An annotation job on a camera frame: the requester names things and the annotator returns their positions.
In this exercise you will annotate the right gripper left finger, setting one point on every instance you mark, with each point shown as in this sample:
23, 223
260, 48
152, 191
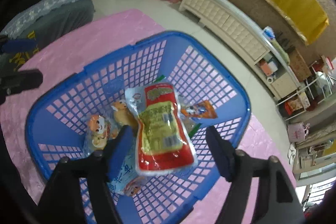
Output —
61, 201

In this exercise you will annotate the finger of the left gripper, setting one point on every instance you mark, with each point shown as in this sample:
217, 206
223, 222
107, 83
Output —
20, 81
17, 45

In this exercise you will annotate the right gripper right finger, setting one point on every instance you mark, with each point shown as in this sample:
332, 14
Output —
276, 200

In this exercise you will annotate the red pickle snack pouch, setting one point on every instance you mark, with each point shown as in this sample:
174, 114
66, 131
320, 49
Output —
163, 145

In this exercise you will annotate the blue plastic basket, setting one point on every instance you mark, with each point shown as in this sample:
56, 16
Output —
85, 111

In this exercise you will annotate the orange striped snack bar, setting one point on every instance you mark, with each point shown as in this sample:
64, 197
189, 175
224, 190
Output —
202, 109

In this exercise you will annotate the orange bun snack packet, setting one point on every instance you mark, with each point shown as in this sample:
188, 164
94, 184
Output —
123, 116

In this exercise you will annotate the white slippers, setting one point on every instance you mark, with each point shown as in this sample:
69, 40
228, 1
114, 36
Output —
291, 153

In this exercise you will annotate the grey lace cushion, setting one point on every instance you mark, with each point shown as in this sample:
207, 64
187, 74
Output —
44, 22

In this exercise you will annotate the pink gift bag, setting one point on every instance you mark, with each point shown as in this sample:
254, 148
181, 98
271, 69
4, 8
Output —
297, 132

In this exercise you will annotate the white metal shelf rack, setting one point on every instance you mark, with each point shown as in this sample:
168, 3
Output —
313, 92

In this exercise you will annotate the brown cardboard box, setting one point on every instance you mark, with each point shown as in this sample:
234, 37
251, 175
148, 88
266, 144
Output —
298, 65

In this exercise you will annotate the cream TV cabinet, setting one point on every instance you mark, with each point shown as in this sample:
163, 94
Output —
248, 40

